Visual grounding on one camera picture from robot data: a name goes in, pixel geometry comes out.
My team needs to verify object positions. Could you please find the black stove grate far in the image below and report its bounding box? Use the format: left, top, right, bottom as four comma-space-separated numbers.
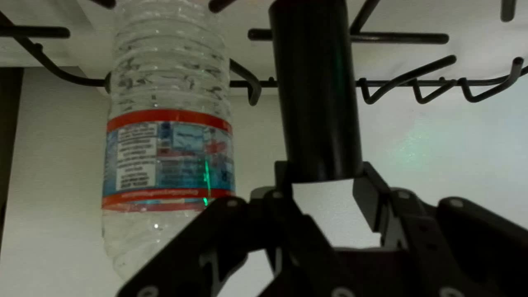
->
0, 0, 528, 108

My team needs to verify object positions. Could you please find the clear plastic water bottle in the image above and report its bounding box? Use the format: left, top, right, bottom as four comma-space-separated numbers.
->
101, 0, 235, 279

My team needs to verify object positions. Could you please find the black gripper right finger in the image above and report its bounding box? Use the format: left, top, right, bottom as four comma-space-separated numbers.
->
352, 162, 528, 297

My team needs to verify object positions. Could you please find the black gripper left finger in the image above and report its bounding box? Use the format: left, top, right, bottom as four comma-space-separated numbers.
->
116, 190, 330, 297

